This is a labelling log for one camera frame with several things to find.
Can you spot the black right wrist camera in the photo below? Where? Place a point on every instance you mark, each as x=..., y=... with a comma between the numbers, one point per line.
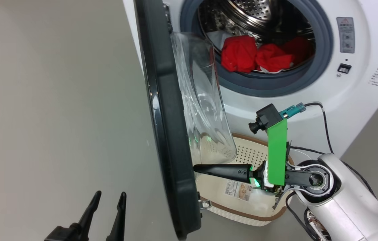
x=267, y=117

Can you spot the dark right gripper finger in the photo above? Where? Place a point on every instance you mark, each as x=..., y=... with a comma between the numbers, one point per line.
x=226, y=170

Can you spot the grey warning sticker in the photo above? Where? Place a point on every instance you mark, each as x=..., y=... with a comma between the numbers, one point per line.
x=345, y=35

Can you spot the dark washing machine door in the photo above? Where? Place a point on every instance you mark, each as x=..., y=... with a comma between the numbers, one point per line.
x=172, y=140

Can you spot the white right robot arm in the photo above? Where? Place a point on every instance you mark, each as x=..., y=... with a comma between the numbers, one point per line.
x=350, y=207

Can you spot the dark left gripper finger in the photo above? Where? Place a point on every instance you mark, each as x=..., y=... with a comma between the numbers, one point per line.
x=118, y=221
x=90, y=211

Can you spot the teal right camera connector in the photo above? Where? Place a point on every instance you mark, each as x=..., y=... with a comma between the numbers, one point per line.
x=293, y=109

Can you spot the steel washing machine drum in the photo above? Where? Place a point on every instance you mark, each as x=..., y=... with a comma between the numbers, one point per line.
x=242, y=13

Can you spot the basket barcode sticker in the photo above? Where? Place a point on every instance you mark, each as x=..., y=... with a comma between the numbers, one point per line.
x=237, y=190

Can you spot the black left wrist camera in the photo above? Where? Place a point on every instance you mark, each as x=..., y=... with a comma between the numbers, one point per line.
x=61, y=234

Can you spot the black door lock socket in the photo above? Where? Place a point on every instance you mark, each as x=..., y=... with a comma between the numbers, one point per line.
x=344, y=68

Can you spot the white front-load washing machine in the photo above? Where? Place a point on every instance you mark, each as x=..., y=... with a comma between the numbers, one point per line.
x=360, y=100

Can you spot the cream perforated laundry basket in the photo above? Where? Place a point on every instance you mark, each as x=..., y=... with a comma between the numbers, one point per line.
x=242, y=155

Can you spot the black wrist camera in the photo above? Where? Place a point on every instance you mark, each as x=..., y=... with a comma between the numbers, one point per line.
x=61, y=234
x=267, y=117

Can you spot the grey rubber door gasket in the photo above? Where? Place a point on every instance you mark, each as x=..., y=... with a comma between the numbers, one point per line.
x=276, y=85

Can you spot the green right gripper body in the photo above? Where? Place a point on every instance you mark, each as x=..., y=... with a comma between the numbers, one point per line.
x=277, y=154

